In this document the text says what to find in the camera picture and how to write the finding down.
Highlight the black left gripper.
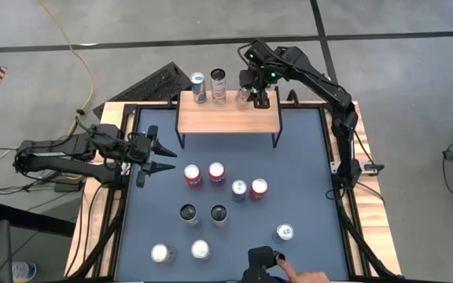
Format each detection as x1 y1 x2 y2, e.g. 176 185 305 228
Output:
128 126 178 188

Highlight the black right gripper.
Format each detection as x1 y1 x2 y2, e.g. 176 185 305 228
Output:
238 66 279 109

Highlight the blue silver Red Bull can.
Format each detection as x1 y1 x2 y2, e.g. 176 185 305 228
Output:
230 178 249 204
272 222 295 244
190 72 208 105

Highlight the red Fanta strawberry can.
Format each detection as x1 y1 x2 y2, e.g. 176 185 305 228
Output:
207 161 227 187
182 164 204 190
249 178 269 202

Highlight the black perforated box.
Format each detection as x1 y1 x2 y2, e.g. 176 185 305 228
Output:
92 61 196 121

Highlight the black power brick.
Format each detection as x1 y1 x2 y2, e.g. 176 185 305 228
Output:
53 178 84 193

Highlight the grey perforated metal plate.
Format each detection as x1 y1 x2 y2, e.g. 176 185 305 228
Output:
330 160 377 175

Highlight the blue-grey table mat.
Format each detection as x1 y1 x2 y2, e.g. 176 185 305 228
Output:
114 106 352 282

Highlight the white blue container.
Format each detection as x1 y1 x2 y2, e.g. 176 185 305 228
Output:
12 261 38 283

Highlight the person's hand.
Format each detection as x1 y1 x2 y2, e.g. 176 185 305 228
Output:
276 259 332 283

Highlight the wooden shelf black metal frame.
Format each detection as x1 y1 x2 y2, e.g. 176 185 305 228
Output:
174 85 283 149

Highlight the black metal table frame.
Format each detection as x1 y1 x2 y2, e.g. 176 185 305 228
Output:
67 100 404 283

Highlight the yellow cable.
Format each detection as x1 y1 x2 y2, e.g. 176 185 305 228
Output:
37 0 95 127

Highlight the black camera box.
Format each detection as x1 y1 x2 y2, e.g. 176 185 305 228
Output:
241 245 286 283

